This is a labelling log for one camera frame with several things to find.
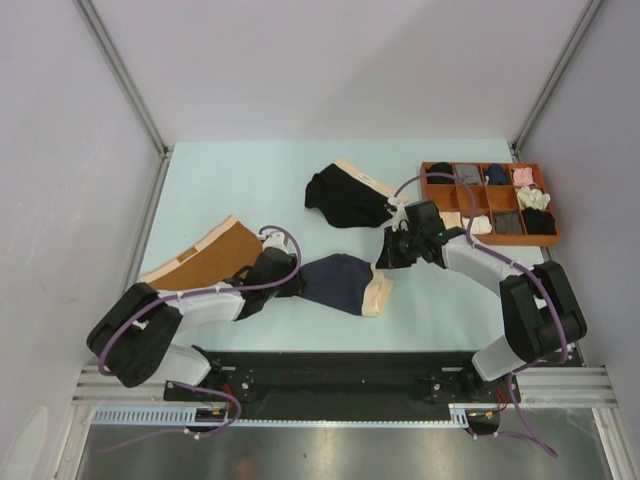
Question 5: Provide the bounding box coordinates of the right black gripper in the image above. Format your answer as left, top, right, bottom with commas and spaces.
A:
377, 225, 424, 269

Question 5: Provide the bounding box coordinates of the navy blue underwear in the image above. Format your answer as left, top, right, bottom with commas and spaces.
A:
299, 254, 394, 318

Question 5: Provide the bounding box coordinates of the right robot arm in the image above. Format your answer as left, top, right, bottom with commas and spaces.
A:
376, 198, 587, 401

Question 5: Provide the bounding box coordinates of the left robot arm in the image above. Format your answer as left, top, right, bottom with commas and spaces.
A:
86, 247, 302, 400

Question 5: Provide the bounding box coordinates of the black underwear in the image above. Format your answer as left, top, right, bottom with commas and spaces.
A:
304, 158, 396, 229

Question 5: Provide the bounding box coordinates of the brown boxer underwear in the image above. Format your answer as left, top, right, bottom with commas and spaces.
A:
138, 216, 262, 291

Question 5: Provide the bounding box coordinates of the rolled beige garment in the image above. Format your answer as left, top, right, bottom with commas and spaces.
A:
439, 211, 462, 230

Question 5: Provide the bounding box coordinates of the rolled white garment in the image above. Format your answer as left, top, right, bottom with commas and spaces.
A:
461, 215, 493, 236

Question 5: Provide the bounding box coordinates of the rolled black garment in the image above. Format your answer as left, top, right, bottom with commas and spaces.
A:
521, 208, 557, 235
426, 162, 454, 184

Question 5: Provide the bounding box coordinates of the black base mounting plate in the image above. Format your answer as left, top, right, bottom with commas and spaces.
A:
163, 349, 521, 424

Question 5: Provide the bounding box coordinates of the rolled grey striped garment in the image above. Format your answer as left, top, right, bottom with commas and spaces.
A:
454, 163, 483, 185

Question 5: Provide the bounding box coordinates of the rolled dark grey garment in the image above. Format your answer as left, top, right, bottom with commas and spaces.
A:
493, 211, 524, 235

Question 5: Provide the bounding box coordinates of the wooden compartment tray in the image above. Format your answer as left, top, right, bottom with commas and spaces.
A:
420, 161, 560, 247

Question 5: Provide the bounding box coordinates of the rolled navy garment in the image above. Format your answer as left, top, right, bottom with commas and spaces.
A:
483, 164, 509, 186

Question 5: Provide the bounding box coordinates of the rolled cream garment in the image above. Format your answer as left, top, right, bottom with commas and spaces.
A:
516, 186, 551, 211

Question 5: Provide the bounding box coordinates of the rolled black garment front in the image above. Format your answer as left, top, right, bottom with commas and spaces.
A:
521, 208, 557, 235

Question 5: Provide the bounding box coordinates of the rolled pink garment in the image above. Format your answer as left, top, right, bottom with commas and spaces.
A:
512, 167, 535, 186

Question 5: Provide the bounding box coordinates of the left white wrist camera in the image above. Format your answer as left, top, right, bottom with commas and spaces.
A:
259, 231, 289, 254

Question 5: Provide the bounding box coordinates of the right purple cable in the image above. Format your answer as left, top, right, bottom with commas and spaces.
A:
389, 172, 574, 459

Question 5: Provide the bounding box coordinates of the white slotted cable duct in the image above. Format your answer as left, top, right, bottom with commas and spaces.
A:
92, 404, 501, 428

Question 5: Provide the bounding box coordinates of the left aluminium frame post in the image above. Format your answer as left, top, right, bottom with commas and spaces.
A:
74, 0, 174, 156

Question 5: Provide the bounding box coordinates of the aluminium frame post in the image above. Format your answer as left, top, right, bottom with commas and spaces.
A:
74, 0, 174, 156
510, 0, 607, 160

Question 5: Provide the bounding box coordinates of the right aluminium frame post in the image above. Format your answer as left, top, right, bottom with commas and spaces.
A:
510, 0, 607, 160

